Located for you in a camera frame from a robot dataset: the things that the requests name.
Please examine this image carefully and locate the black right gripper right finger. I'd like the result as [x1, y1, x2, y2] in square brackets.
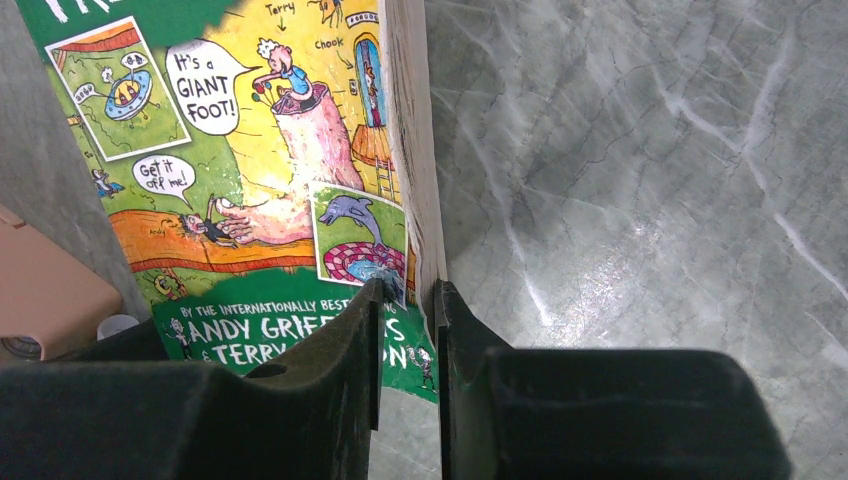
[434, 280, 793, 479]

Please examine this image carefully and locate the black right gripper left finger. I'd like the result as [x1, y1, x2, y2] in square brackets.
[1, 280, 384, 479]

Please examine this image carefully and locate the green treehouse paperback book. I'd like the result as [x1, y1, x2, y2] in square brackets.
[18, 1, 446, 402]

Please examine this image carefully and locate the green white glue stick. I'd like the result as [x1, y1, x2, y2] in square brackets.
[96, 314, 140, 341]

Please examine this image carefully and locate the orange plastic desk organizer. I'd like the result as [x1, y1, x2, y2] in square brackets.
[1, 207, 123, 362]

